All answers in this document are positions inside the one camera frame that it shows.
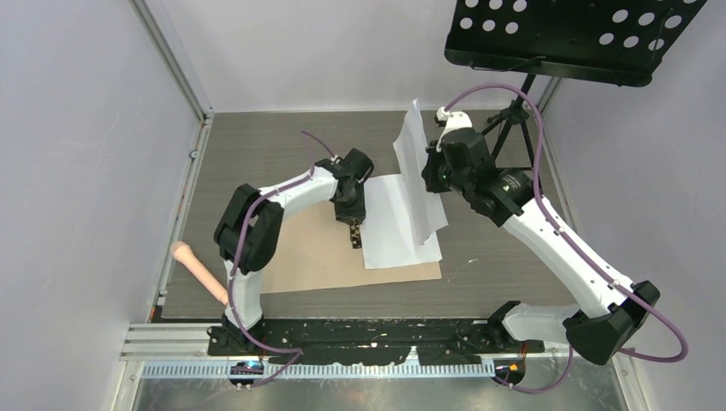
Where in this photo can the brown cardboard folder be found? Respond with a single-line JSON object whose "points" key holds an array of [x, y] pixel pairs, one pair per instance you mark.
{"points": [[314, 252]]}

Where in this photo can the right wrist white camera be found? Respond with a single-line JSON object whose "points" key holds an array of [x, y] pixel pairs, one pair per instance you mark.
{"points": [[451, 120]]}

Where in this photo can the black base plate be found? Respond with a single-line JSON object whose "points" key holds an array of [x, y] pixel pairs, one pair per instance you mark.
{"points": [[370, 342]]}

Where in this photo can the black music stand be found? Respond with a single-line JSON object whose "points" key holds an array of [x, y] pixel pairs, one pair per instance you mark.
{"points": [[620, 43]]}

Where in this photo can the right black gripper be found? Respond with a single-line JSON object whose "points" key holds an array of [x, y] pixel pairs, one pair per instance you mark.
{"points": [[432, 183]]}

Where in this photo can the beige handle tool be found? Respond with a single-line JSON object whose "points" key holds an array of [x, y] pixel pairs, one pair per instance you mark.
{"points": [[183, 253]]}

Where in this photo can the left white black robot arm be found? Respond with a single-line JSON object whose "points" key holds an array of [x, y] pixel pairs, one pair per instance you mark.
{"points": [[248, 232]]}

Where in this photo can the white paper sheets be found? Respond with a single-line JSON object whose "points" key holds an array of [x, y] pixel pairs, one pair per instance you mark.
{"points": [[426, 210]]}

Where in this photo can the aluminium frame rail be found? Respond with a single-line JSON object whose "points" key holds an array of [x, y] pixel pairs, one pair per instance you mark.
{"points": [[180, 350]]}

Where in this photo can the silver folder clip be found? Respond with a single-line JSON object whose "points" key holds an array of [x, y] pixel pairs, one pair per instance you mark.
{"points": [[355, 235]]}

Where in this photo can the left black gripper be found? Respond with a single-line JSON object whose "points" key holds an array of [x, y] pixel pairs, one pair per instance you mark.
{"points": [[357, 211]]}

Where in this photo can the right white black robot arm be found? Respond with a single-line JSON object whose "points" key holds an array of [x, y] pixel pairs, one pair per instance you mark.
{"points": [[602, 319]]}

